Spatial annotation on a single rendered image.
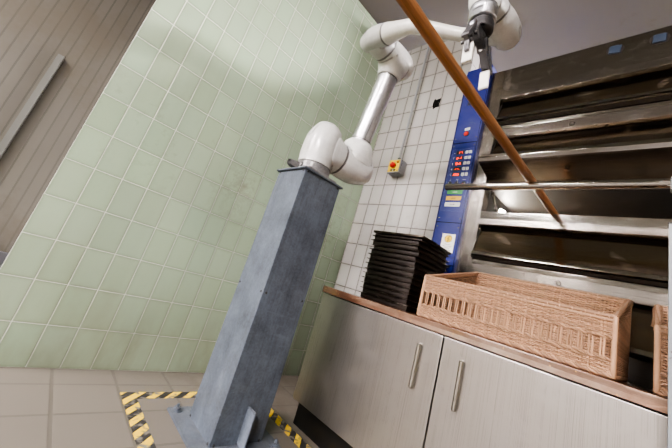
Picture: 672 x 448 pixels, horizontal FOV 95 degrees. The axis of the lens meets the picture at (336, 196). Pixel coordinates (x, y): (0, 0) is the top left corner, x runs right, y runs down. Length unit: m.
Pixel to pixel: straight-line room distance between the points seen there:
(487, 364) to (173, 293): 1.32
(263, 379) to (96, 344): 0.73
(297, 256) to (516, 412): 0.81
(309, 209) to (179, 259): 0.72
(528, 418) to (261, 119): 1.67
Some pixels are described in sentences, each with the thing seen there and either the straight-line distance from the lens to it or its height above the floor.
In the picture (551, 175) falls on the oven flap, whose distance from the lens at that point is 1.79.
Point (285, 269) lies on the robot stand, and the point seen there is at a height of 0.60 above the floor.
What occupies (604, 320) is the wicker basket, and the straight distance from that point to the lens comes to 1.10.
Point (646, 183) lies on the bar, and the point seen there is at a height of 1.15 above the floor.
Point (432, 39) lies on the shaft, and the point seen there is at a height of 1.17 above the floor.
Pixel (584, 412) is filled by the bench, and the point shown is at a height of 0.49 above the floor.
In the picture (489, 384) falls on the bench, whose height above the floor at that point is 0.47.
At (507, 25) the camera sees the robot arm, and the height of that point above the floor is 1.62.
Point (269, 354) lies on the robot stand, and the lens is 1.28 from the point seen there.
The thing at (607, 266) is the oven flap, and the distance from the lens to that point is 1.62.
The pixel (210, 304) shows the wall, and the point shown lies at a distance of 1.78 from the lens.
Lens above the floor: 0.60
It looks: 15 degrees up
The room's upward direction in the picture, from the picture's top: 17 degrees clockwise
